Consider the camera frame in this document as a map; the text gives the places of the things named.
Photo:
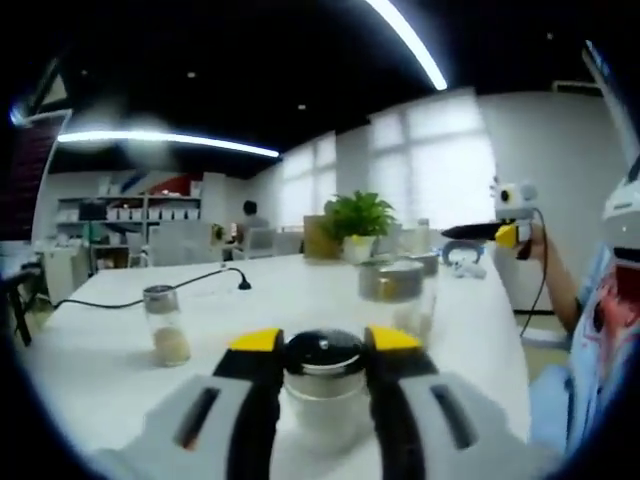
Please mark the white chest-worn device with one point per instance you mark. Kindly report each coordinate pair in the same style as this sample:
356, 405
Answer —
622, 215

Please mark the brown cardboard box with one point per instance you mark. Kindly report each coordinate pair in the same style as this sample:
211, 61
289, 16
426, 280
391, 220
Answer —
317, 237

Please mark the row of white storage bins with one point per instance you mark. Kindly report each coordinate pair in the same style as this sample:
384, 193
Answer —
150, 215

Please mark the person's right hand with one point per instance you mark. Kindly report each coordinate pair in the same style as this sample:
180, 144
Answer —
537, 242

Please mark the small seasoning bottle beige powder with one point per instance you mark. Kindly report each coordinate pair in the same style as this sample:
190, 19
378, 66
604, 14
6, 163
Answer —
167, 340

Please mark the operator person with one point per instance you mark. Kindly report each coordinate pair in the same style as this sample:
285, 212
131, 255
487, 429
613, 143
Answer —
600, 325

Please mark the grey shelf unit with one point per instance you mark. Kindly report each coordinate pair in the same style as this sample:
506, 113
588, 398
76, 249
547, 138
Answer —
145, 205

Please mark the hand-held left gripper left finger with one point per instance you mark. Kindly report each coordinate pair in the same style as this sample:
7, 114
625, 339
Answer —
250, 415

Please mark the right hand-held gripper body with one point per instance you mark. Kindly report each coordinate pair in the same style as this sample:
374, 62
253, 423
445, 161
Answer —
515, 205

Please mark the grey office chair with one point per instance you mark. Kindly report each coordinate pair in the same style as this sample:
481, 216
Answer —
185, 245

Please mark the blue and white headset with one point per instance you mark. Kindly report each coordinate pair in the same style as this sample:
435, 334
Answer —
462, 250

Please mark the long curved ceiling light strip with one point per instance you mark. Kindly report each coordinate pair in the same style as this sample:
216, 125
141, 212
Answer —
415, 47

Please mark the potted green plant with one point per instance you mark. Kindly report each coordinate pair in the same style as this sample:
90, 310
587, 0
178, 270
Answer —
360, 215

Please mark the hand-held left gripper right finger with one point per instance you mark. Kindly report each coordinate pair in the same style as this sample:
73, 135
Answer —
395, 420

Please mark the tall seasoning bottle brown powder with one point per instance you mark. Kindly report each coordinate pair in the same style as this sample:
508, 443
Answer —
395, 285

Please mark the small seasoning bottle white powder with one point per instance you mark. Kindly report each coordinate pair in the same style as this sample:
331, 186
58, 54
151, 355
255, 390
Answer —
325, 410

